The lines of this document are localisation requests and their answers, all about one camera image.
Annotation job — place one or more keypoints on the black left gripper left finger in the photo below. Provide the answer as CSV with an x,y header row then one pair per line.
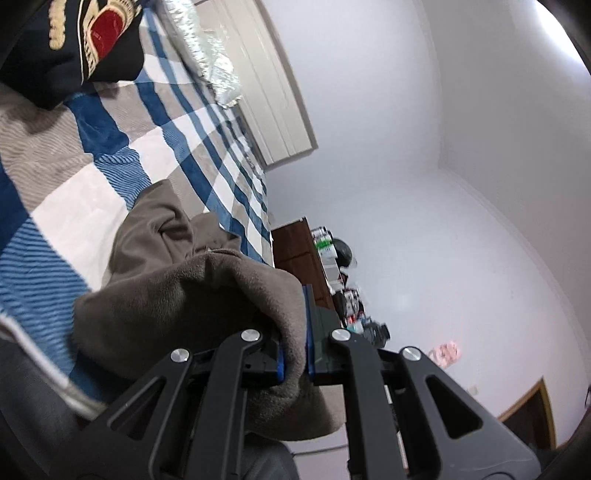
x,y
265,362

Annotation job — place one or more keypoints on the black baseball emblem jacket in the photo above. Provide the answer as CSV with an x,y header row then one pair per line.
x,y
51,49

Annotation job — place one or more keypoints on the wooden door frame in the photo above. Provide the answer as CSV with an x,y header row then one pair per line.
x,y
531,418

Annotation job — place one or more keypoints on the pale green rear pillow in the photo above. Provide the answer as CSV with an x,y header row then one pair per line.
x,y
201,50

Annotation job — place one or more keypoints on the grey-brown fleece sweatpants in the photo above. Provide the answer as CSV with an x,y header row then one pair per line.
x,y
182,282

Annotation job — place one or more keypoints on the brown wooden dresser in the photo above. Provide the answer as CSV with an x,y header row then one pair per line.
x,y
294,251

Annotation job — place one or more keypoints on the white wooden headboard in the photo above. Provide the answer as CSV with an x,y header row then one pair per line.
x,y
271,103

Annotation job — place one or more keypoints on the blue white plaid blanket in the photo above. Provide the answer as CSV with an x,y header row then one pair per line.
x,y
69,176

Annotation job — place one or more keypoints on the pink wall calendar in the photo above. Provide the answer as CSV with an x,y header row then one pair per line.
x,y
445,354

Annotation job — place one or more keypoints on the black helmet on dresser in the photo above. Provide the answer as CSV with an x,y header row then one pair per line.
x,y
345,257

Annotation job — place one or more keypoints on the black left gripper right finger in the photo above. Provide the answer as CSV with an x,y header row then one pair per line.
x,y
322,368

